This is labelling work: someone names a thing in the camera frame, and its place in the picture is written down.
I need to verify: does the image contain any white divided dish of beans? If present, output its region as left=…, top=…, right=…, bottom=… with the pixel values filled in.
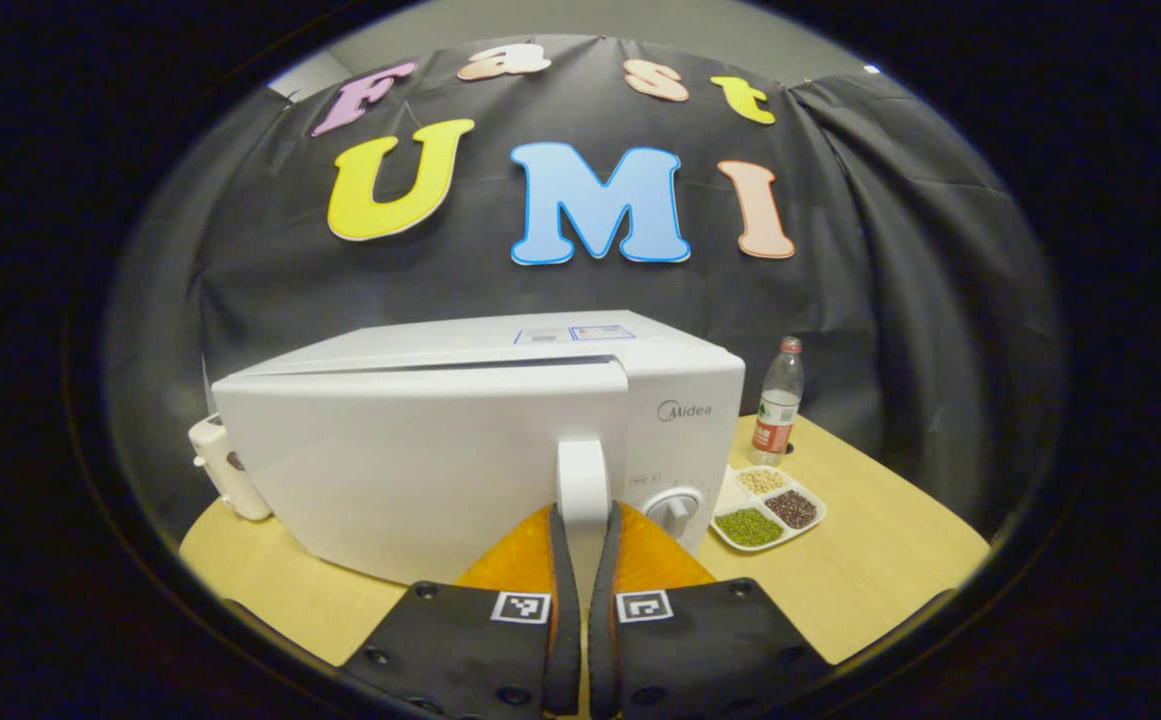
left=709, top=463, right=828, bottom=553

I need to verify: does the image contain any white toaster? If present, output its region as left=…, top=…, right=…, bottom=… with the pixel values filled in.
left=188, top=413, right=273, bottom=522

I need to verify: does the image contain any black backdrop cloth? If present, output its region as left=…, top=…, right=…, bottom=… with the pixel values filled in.
left=105, top=35, right=1066, bottom=541

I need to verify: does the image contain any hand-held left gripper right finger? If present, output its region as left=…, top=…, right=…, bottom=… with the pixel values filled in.
left=588, top=500, right=833, bottom=719

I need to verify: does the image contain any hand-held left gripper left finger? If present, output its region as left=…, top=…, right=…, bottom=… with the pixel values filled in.
left=340, top=503, right=581, bottom=719

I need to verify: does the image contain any clear red label water bottle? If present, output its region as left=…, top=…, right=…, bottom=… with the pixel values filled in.
left=749, top=337, right=806, bottom=468

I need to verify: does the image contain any white microwave oven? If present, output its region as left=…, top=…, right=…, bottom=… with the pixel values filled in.
left=210, top=310, right=747, bottom=586

